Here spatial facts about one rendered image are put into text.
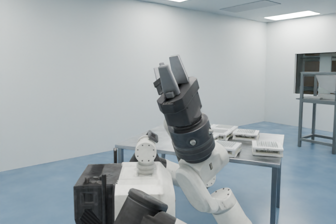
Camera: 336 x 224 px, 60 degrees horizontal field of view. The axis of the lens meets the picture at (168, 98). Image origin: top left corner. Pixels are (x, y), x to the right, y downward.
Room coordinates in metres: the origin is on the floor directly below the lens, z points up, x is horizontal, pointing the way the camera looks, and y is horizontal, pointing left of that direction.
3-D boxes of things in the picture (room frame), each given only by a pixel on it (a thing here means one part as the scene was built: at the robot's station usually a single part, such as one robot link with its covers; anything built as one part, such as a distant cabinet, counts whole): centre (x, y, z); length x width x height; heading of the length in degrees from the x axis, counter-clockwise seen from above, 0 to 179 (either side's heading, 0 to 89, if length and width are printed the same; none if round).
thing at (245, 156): (2.97, -0.39, 0.81); 1.50 x 1.10 x 0.04; 67
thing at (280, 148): (2.49, -0.86, 0.89); 0.25 x 0.24 x 0.02; 165
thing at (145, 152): (0.92, 0.07, 1.29); 0.10 x 0.07 x 0.09; 3
